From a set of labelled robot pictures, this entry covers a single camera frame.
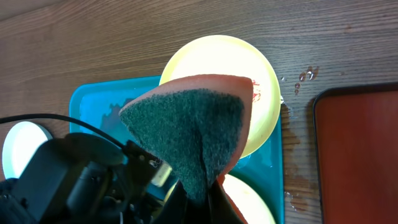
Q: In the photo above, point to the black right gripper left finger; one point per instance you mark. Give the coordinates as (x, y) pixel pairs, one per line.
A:
(174, 209)

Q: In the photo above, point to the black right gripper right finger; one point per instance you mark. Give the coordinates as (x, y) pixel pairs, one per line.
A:
(221, 211)

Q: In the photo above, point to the yellow plate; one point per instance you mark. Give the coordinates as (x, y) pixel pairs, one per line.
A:
(248, 202)
(226, 55)

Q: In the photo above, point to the orange green sponge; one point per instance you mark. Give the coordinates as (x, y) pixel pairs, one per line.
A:
(198, 125)

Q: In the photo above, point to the light blue plate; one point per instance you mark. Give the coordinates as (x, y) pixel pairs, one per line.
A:
(20, 145)

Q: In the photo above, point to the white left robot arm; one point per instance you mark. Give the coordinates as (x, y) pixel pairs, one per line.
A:
(83, 178)

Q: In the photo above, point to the teal plastic tray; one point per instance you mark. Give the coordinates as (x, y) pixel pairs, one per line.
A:
(98, 104)

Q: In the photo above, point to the red black tray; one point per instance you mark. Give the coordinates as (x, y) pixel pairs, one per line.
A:
(356, 142)

